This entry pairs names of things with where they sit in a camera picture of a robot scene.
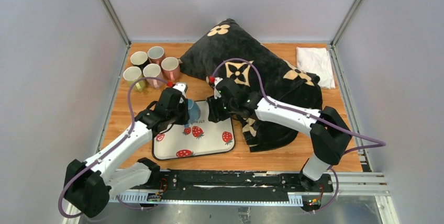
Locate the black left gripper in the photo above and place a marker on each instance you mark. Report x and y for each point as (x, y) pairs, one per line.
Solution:
(185, 110)

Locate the white folded cloth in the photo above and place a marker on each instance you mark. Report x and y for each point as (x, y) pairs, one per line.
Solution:
(316, 61)

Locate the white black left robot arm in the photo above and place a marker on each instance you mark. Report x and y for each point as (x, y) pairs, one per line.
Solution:
(89, 184)

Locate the brown pink mug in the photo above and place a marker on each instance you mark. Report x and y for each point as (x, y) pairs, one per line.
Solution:
(156, 54)

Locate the black floral plush blanket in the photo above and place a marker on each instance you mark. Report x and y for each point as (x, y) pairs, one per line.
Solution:
(237, 55)

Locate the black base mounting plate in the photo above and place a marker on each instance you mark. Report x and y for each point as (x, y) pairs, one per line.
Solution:
(236, 188)

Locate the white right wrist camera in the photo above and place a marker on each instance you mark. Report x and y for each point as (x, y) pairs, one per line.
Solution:
(217, 94)

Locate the blue dotted mug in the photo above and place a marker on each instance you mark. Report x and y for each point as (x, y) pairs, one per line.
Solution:
(194, 113)

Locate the pink octagonal mug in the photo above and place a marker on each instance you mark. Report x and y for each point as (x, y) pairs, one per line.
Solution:
(154, 70)

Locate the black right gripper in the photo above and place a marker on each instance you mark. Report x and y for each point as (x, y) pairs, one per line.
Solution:
(215, 115)

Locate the pink round mug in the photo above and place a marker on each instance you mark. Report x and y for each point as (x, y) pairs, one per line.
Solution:
(171, 68)

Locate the black mug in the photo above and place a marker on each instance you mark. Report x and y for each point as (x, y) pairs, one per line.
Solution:
(139, 59)

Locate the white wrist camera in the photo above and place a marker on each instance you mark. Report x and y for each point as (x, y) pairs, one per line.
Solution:
(182, 88)
(217, 94)

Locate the green octagonal mug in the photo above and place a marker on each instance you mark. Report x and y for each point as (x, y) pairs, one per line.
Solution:
(133, 77)

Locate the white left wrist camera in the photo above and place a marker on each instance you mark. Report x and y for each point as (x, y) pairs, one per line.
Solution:
(182, 88)

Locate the white strawberry tray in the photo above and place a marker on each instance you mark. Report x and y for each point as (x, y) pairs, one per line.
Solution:
(198, 138)

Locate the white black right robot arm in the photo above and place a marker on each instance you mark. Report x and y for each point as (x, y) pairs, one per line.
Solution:
(328, 132)

